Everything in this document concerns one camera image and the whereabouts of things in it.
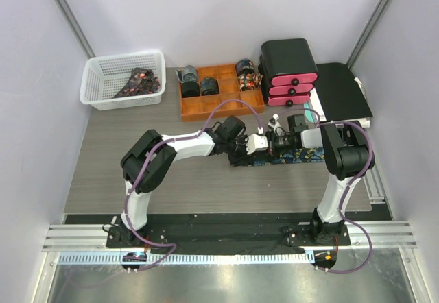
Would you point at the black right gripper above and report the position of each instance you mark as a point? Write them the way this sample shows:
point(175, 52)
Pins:
point(271, 145)

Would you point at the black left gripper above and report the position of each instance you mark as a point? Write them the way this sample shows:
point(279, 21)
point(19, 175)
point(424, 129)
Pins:
point(243, 158)

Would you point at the blue snail pattern tie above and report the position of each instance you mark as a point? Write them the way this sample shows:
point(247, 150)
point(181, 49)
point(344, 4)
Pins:
point(295, 156)

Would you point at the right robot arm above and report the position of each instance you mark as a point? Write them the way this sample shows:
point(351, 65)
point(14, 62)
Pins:
point(348, 154)

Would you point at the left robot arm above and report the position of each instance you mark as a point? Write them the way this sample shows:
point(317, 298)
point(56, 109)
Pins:
point(146, 164)

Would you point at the teal round pad packet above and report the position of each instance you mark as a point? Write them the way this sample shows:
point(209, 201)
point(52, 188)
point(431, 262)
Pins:
point(311, 114)

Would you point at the white paper box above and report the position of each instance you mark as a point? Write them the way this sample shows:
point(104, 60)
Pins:
point(316, 105)

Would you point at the orange wooden divider tray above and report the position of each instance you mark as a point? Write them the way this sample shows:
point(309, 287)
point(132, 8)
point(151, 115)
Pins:
point(229, 101)

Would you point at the orange floral rolled tie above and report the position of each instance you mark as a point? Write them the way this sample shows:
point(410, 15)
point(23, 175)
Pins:
point(250, 81)

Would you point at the black pink drawer unit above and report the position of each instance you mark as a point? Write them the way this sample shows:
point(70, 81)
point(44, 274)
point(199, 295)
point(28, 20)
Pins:
point(289, 72)

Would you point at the dark blue rolled tie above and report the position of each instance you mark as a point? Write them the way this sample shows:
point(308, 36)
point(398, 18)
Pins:
point(209, 86)

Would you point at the black rolled tie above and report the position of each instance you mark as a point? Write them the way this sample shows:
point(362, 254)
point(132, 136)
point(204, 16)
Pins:
point(190, 89)

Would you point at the blue floral rolled tie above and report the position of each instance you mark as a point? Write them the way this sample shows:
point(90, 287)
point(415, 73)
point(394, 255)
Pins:
point(244, 67)

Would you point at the grey rolled tie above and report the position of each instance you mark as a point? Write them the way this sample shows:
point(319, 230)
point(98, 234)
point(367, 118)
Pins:
point(188, 74)

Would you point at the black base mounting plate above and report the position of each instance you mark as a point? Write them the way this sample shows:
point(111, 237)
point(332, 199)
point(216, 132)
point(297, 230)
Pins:
point(211, 234)

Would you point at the dark red dotted tie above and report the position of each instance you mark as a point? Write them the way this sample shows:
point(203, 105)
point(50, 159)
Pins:
point(141, 82)

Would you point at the white plastic basket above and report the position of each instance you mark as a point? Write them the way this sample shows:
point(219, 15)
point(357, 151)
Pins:
point(104, 76)

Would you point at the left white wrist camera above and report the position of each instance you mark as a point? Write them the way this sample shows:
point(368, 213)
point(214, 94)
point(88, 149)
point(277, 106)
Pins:
point(256, 143)

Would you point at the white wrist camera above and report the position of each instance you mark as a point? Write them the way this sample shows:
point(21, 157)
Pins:
point(273, 122)
point(256, 143)

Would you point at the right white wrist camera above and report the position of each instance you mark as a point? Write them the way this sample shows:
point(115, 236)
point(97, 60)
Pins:
point(273, 122)

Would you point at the white slotted cable duct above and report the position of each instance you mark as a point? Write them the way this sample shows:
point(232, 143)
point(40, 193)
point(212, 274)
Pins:
point(136, 258)

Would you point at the aluminium frame rail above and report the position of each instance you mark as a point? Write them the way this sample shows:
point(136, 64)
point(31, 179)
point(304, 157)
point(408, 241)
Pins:
point(378, 234)

